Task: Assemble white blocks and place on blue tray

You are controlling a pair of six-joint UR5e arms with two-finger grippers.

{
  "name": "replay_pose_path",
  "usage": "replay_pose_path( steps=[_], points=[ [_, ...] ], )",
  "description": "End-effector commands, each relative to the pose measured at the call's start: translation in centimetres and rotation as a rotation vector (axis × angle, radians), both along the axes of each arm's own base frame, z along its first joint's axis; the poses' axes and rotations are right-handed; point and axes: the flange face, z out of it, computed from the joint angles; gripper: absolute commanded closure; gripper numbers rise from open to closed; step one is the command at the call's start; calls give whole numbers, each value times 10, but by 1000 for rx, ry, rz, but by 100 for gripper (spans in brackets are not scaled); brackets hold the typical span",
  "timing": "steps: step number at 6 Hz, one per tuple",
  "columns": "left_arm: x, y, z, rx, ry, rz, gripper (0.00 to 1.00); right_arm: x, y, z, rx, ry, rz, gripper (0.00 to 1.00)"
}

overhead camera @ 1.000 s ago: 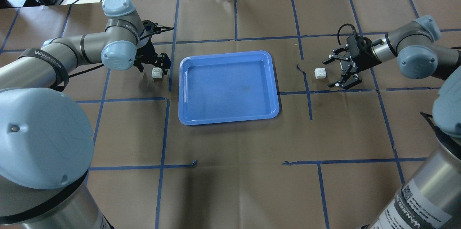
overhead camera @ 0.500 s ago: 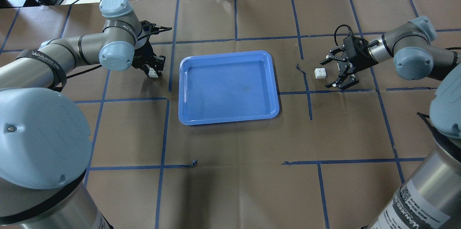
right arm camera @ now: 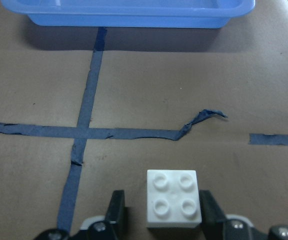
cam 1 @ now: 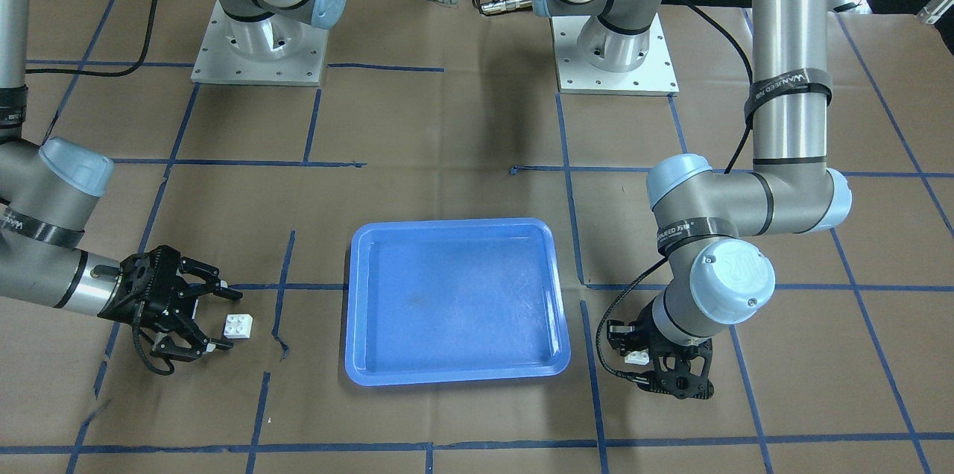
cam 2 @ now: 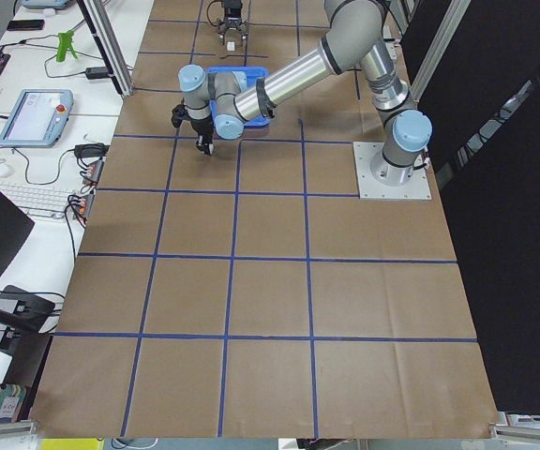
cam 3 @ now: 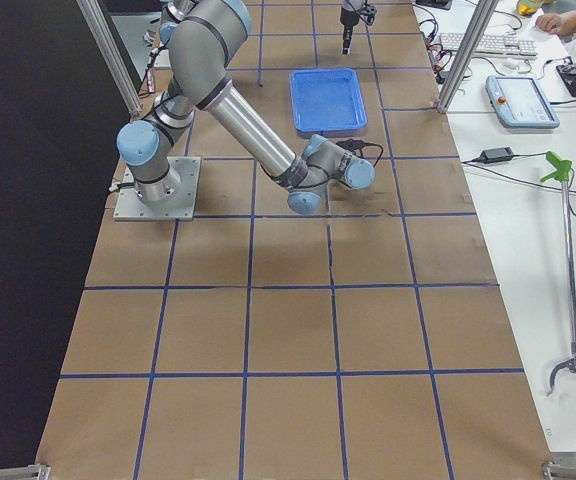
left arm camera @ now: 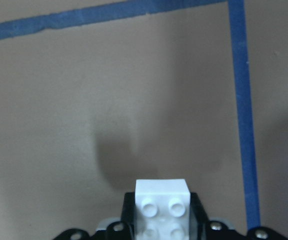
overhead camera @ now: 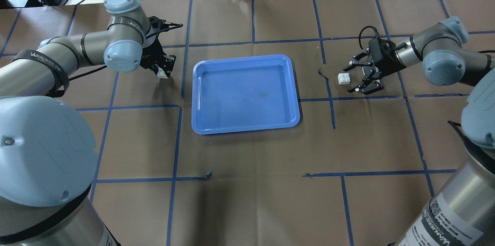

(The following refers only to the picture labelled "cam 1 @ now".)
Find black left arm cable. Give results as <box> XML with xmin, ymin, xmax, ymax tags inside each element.
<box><xmin>531</xmin><ymin>0</ymin><xmax>755</xmax><ymax>382</ymax></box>

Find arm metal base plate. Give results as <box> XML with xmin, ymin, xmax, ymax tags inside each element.
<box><xmin>551</xmin><ymin>16</ymin><xmax>680</xmax><ymax>96</ymax></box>
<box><xmin>191</xmin><ymin>1</ymin><xmax>329</xmax><ymax>87</ymax></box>

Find blue plastic tray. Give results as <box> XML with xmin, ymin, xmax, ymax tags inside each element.
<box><xmin>344</xmin><ymin>217</ymin><xmax>570</xmax><ymax>387</ymax></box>

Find silver metal connector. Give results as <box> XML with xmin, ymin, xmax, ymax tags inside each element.
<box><xmin>474</xmin><ymin>0</ymin><xmax>534</xmax><ymax>16</ymax></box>

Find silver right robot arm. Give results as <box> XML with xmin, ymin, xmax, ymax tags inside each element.
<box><xmin>1</xmin><ymin>0</ymin><xmax>347</xmax><ymax>373</ymax></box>

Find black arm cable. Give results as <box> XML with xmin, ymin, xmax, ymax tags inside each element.
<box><xmin>531</xmin><ymin>0</ymin><xmax>755</xmax><ymax>382</ymax></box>
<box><xmin>25</xmin><ymin>0</ymin><xmax>174</xmax><ymax>79</ymax></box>

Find white square building block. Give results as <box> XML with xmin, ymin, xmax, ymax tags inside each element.
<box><xmin>624</xmin><ymin>350</ymin><xmax>651</xmax><ymax>366</ymax></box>

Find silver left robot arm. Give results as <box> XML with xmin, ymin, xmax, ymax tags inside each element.
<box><xmin>534</xmin><ymin>0</ymin><xmax>852</xmax><ymax>399</ymax></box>

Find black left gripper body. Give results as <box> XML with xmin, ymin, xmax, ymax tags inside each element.
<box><xmin>637</xmin><ymin>338</ymin><xmax>715</xmax><ymax>399</ymax></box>

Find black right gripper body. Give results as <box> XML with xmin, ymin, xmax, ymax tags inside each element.
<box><xmin>98</xmin><ymin>245</ymin><xmax>195</xmax><ymax>344</ymax></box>

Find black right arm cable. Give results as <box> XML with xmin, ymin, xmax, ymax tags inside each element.
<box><xmin>25</xmin><ymin>0</ymin><xmax>174</xmax><ymax>79</ymax></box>

